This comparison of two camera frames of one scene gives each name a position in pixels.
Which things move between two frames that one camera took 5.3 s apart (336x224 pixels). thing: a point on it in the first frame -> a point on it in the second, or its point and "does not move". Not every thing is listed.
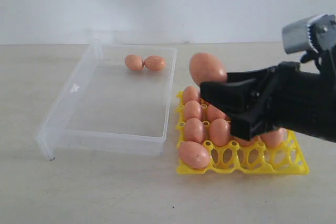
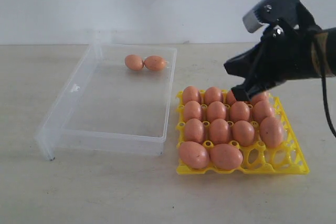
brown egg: [192, 110] does not move
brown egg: [205, 67] -> [226, 157]
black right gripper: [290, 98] -> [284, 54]
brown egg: [194, 131] does not move
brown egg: [193, 155] does not move
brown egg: [155, 63] does not move
